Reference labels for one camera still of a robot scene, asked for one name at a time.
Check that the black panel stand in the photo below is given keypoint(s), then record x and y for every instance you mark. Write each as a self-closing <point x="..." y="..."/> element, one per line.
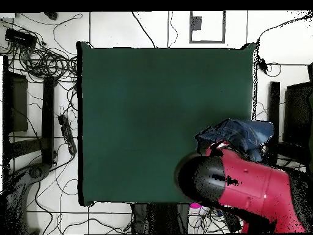
<point x="297" y="115"/>

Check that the black stand leg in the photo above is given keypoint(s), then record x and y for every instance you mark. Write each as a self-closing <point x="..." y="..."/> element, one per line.
<point x="36" y="171"/>

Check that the black power adapter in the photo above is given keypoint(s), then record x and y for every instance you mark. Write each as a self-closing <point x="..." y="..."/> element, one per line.
<point x="263" y="64"/>

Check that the grey square floor frame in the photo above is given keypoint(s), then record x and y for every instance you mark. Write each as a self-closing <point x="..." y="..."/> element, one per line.
<point x="207" y="41"/>

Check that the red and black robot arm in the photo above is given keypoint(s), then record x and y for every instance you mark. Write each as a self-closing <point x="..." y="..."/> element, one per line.
<point x="249" y="181"/>

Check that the small grey square plate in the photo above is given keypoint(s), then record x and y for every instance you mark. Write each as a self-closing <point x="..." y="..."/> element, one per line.
<point x="196" y="23"/>

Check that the blue denim jeans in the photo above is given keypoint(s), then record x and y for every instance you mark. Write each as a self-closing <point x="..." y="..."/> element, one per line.
<point x="244" y="132"/>

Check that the black power strip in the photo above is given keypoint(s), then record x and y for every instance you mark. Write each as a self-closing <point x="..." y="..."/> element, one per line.
<point x="67" y="134"/>
<point x="232" y="221"/>

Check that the black metal stand frame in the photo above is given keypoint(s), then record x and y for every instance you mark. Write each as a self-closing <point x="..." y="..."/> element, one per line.
<point x="47" y="110"/>

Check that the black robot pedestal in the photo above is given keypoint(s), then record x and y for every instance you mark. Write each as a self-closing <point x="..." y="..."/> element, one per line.
<point x="159" y="217"/>

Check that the black electronics box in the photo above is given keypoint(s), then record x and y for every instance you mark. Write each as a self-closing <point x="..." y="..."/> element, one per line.
<point x="19" y="38"/>

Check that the black upright bar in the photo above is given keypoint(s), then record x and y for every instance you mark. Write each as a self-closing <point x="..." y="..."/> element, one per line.
<point x="274" y="102"/>

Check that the small black floor object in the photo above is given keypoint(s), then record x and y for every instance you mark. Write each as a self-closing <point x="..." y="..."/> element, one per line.
<point x="52" y="16"/>

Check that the pink object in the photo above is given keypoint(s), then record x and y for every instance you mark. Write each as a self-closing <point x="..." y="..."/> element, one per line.
<point x="195" y="205"/>

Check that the dark green table cloth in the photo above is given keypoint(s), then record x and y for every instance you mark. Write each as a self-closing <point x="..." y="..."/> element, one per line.
<point x="146" y="110"/>

